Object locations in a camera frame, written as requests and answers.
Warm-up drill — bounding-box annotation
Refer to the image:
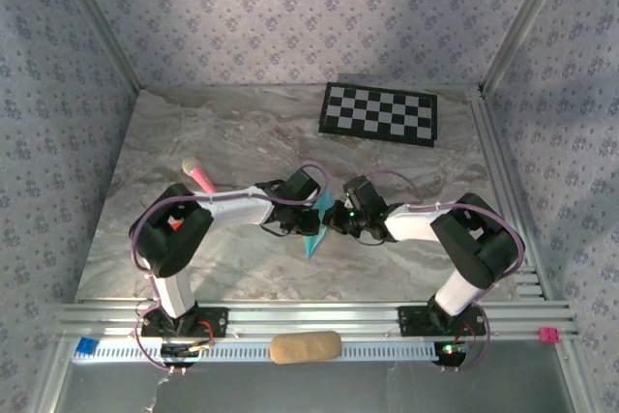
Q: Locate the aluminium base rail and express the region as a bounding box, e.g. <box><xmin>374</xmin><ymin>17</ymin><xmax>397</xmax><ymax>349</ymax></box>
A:
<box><xmin>50</xmin><ymin>299</ymin><xmax>580</xmax><ymax>342</ymax></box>

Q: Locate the aluminium side rail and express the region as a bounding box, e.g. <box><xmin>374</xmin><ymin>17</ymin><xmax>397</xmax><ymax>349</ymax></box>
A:
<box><xmin>467</xmin><ymin>88</ymin><xmax>550</xmax><ymax>301</ymax></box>

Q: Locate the tan oblong sponge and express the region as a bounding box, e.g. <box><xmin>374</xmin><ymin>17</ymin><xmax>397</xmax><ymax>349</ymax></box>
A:
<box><xmin>269</xmin><ymin>330</ymin><xmax>343</xmax><ymax>366</ymax></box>

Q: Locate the light blue cloth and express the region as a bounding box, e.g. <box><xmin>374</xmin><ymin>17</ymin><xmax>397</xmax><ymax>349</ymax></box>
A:
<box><xmin>299</xmin><ymin>189</ymin><xmax>338</xmax><ymax>259</ymax></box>

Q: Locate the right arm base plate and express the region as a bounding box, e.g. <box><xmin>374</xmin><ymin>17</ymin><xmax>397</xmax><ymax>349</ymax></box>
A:
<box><xmin>397</xmin><ymin>305</ymin><xmax>487</xmax><ymax>338</ymax></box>

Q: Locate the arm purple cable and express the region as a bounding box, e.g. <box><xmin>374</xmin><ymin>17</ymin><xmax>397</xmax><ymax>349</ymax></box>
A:
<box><xmin>367</xmin><ymin>169</ymin><xmax>527</xmax><ymax>375</ymax></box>
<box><xmin>129</xmin><ymin>163</ymin><xmax>333</xmax><ymax>375</ymax></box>

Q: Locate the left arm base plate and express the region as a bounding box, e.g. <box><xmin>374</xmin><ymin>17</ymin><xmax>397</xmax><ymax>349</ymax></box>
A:
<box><xmin>139</xmin><ymin>306</ymin><xmax>229</xmax><ymax>339</ymax></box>

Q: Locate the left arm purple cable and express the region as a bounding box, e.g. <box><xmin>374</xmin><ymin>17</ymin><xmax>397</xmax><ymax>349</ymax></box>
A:
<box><xmin>129</xmin><ymin>163</ymin><xmax>333</xmax><ymax>375</ymax></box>

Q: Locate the black white checkerboard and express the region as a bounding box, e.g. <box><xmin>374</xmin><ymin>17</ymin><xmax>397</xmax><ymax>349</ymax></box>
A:
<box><xmin>317</xmin><ymin>81</ymin><xmax>439</xmax><ymax>148</ymax></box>

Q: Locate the aluminium corner post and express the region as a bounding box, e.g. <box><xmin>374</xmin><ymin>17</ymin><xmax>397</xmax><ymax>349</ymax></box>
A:
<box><xmin>480</xmin><ymin>0</ymin><xmax>577</xmax><ymax>95</ymax></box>
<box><xmin>47</xmin><ymin>0</ymin><xmax>142</xmax><ymax>94</ymax></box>

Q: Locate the pink toy microphone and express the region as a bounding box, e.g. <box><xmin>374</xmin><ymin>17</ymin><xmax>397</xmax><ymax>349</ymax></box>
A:
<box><xmin>181</xmin><ymin>157</ymin><xmax>219</xmax><ymax>194</ymax></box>

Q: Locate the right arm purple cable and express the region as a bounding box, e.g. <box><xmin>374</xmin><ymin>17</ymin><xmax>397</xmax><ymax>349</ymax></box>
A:
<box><xmin>367</xmin><ymin>169</ymin><xmax>527</xmax><ymax>375</ymax></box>

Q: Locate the white slotted cable duct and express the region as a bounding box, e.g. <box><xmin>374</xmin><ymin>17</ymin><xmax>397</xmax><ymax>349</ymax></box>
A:
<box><xmin>71</xmin><ymin>338</ymin><xmax>439</xmax><ymax>365</ymax></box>

